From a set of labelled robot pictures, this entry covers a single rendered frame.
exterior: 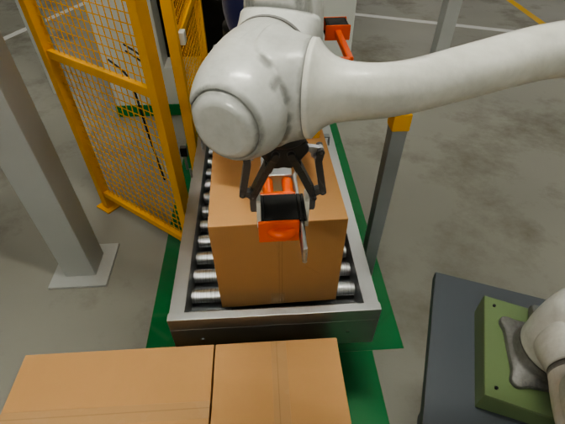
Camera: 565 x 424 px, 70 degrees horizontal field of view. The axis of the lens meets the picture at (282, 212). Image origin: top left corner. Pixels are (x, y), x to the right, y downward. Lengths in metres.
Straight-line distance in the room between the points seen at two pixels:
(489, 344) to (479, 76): 0.82
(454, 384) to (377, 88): 0.89
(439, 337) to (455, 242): 1.40
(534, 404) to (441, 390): 0.19
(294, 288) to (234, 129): 1.05
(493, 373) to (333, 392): 0.45
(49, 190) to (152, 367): 0.98
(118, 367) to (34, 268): 1.30
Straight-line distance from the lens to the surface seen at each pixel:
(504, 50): 0.50
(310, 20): 0.53
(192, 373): 1.36
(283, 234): 0.71
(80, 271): 2.41
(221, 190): 1.25
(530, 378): 1.15
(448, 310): 1.28
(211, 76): 0.38
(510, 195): 3.06
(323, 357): 1.36
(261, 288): 1.36
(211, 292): 1.49
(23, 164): 1.98
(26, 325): 2.39
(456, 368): 1.19
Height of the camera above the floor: 1.75
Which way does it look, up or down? 43 degrees down
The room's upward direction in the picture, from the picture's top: straight up
